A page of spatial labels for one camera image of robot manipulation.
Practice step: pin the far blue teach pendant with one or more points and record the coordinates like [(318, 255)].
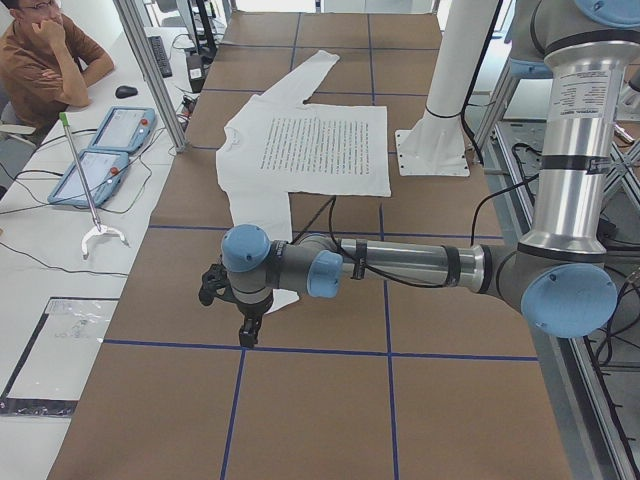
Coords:
[(124, 129)]

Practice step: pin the aluminium frame post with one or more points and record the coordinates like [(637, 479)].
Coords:
[(136, 36)]

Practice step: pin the black computer mouse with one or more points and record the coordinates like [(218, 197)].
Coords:
[(125, 91)]

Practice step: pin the black keyboard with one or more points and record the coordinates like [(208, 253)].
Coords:
[(160, 55)]

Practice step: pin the black power adapter box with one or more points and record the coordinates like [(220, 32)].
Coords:
[(195, 72)]

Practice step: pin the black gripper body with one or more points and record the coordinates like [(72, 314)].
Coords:
[(255, 307)]

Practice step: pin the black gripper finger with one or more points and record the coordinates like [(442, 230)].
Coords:
[(249, 335)]

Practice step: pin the blue teach pendant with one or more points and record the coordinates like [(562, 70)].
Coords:
[(124, 129), (104, 171)]

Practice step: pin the white camera mast with base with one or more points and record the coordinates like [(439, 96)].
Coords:
[(435, 146)]

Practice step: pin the white printed t-shirt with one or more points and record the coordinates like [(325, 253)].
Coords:
[(279, 144)]

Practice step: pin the clear plastic bag sheet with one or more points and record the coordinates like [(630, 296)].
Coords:
[(50, 375)]

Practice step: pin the near blue teach pendant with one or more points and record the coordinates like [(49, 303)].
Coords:
[(104, 171)]

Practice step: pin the seated man brown shirt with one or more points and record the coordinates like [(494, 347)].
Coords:
[(48, 63)]

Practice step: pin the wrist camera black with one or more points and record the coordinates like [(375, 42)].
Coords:
[(214, 284)]

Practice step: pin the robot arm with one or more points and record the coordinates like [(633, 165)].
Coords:
[(554, 276)]

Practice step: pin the reacher grabber stick tool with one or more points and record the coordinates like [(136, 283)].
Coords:
[(98, 228)]

